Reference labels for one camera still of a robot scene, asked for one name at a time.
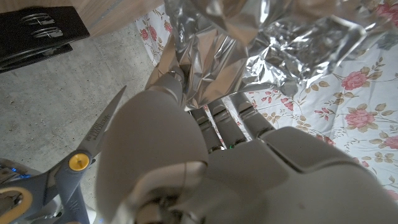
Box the large aluminum foil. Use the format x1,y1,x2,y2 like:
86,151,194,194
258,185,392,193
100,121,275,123
145,0,398,112

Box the black tambourine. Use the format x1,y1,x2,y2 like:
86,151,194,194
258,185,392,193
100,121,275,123
0,6,91,74

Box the floral backdrop cloth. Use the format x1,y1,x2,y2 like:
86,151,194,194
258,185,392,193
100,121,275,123
135,2,398,200

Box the grey scissors with orange handles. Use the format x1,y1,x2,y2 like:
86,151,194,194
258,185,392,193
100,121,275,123
0,85,127,224

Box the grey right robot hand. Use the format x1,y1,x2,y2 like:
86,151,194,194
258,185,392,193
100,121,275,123
0,157,43,187

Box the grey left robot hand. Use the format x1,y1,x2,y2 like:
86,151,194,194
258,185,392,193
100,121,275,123
95,67,398,224

